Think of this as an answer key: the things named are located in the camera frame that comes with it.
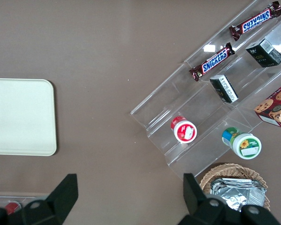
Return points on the cream rectangular tray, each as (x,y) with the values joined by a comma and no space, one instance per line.
(21,117)

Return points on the Snickers chocolate bar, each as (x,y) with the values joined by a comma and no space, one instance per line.
(256,20)
(213,62)

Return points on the green lid snack jar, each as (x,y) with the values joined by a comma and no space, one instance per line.
(246,145)

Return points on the clear acrylic bottle rack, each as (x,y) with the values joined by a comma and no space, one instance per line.
(25,198)

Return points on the silver foil wrapped pack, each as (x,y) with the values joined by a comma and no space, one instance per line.
(236,189)

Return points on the light wicker basket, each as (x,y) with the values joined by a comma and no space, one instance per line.
(224,170)

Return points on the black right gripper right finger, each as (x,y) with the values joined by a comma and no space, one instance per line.
(196,201)

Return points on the red chocolate chip cookie box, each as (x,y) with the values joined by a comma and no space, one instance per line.
(276,105)

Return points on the red lid snack jar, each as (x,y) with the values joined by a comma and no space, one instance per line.
(185,132)

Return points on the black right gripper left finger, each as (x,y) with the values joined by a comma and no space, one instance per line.
(58,201)

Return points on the clear acrylic stepped display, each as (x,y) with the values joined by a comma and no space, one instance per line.
(168,93)

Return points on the small black carton box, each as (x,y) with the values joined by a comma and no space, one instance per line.
(263,54)
(224,89)

